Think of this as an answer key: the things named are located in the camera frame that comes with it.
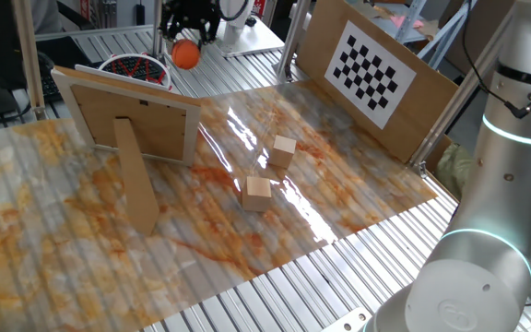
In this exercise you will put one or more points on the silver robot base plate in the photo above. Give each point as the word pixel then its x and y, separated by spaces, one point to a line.
pixel 346 320

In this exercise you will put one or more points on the person in grey shirt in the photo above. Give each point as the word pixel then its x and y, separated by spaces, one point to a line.
pixel 46 16

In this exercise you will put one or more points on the green cloth bag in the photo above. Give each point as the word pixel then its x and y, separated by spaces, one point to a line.
pixel 454 170

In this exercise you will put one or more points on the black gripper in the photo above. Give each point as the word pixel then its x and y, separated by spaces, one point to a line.
pixel 192 8

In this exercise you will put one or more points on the metal shelf frame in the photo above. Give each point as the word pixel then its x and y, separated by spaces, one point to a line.
pixel 408 18

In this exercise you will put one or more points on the wooden board with checkerboard sheet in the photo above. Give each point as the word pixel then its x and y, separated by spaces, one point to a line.
pixel 427 106

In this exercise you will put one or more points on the light wooden cube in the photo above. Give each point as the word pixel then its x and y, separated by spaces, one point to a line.
pixel 283 152
pixel 256 194

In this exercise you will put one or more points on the pink paper sheet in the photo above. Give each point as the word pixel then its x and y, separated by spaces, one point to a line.
pixel 406 21

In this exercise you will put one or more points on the white mini basketball hoop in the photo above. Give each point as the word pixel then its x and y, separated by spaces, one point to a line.
pixel 90 69

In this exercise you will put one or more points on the orange mini basketball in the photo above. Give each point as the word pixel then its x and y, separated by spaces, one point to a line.
pixel 185 54

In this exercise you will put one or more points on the wooden picture frame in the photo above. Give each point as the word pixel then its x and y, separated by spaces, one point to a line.
pixel 164 124

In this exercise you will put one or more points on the white stand with base plate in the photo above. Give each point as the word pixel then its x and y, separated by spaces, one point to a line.
pixel 247 43

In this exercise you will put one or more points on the aluminium profile post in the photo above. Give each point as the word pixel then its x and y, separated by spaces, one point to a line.
pixel 28 55
pixel 293 37
pixel 157 27
pixel 454 106

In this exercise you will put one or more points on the orange marble pattern mat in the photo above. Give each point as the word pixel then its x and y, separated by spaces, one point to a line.
pixel 62 276

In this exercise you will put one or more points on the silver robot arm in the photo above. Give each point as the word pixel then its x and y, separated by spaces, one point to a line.
pixel 500 184

